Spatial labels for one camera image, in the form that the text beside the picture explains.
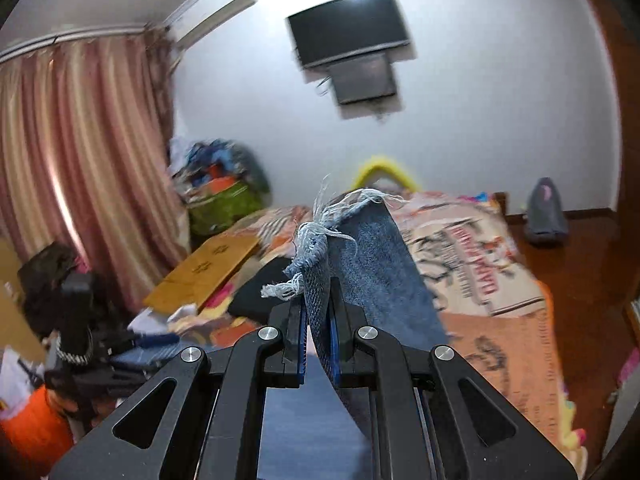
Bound grey bag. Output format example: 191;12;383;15
524;177;569;246

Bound small black wall monitor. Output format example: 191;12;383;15
327;54;398;107

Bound orange cloth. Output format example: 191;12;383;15
0;385;76;467

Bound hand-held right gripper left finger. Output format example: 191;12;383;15
50;287;308;480

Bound yellow foam tube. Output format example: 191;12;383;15
355;156;416;193

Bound white crumpled cloth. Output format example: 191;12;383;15
130;302;198;335

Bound wooden folding lap table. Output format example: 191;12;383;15
144;234;260;316

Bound brown cardboard box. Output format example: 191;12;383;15
0;240;47;363

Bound printed blanket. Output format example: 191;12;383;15
165;190;588;466

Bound blue denim pants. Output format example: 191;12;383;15
110;175;448;480

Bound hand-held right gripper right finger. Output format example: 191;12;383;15
327;277;576;480

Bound striped pink curtain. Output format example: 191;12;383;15
0;27;188;311

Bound black wall television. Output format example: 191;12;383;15
286;0;413;68

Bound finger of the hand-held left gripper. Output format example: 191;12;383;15
107;331;181;355
97;365;163;392

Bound white curtain rail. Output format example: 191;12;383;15
0;22;151;61

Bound white air conditioner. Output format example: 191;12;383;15
167;0;258;48

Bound black folded cloth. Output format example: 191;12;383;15
232;257;301;321

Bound pile of colourful clothes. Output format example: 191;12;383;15
170;137;271;201

